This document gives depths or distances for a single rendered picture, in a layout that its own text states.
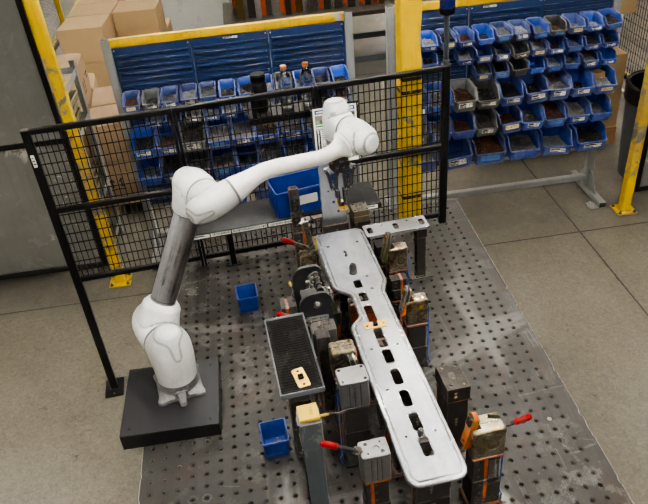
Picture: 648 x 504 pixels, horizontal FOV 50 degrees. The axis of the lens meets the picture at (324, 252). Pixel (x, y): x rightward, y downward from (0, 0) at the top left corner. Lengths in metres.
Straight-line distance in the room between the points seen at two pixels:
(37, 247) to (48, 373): 0.89
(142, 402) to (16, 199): 2.12
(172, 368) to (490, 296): 1.44
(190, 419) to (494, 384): 1.17
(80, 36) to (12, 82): 2.34
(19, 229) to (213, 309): 1.82
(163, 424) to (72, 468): 1.12
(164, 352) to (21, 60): 2.10
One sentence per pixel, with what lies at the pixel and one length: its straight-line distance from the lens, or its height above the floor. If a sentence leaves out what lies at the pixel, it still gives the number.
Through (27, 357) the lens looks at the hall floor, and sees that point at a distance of 4.49.
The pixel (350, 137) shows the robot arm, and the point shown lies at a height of 1.64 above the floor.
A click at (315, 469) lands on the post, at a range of 2.26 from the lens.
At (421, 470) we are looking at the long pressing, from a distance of 2.16.
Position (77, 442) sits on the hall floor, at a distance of 3.86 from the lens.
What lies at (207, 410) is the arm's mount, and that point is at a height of 0.76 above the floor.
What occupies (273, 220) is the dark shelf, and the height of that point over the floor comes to 1.03.
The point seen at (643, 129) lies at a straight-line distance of 5.00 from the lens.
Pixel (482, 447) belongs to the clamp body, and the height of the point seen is 1.00.
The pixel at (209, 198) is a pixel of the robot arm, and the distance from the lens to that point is 2.47.
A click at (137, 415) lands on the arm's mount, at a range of 2.78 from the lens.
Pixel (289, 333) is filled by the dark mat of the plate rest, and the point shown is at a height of 1.16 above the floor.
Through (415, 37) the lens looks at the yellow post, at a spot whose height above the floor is 1.69.
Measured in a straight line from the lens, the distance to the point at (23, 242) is 4.77.
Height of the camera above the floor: 2.71
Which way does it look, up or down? 35 degrees down
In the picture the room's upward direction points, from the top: 5 degrees counter-clockwise
